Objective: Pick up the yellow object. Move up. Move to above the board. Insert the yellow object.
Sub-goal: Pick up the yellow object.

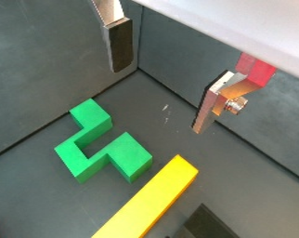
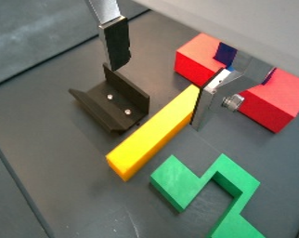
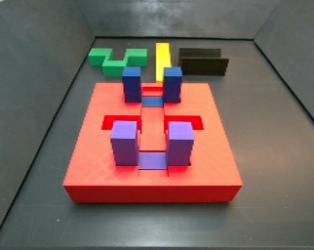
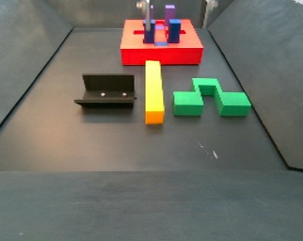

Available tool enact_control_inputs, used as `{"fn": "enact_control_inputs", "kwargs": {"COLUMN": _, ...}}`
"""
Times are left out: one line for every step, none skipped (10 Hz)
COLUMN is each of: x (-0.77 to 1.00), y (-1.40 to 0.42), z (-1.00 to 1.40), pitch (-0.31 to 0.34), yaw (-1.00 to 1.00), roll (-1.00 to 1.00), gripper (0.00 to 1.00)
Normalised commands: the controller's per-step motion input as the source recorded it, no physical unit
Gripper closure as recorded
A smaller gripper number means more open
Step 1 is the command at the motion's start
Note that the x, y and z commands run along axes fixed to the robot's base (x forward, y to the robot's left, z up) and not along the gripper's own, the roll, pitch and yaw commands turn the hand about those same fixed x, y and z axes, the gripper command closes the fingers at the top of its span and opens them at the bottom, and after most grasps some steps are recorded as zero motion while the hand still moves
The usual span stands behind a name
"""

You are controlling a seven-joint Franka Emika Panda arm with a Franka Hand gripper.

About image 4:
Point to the red slotted board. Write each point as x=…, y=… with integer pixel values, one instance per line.
x=184, y=53

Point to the green zigzag block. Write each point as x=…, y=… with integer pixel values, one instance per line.
x=232, y=104

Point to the black angle bracket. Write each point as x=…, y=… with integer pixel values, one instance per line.
x=108, y=89

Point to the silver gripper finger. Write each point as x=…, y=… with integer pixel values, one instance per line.
x=211, y=4
x=144, y=6

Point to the purple U-shaped block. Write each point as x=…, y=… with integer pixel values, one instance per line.
x=169, y=13

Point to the yellow rectangular bar block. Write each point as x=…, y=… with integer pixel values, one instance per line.
x=153, y=93

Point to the dark blue U-shaped block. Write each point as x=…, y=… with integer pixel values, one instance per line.
x=173, y=30

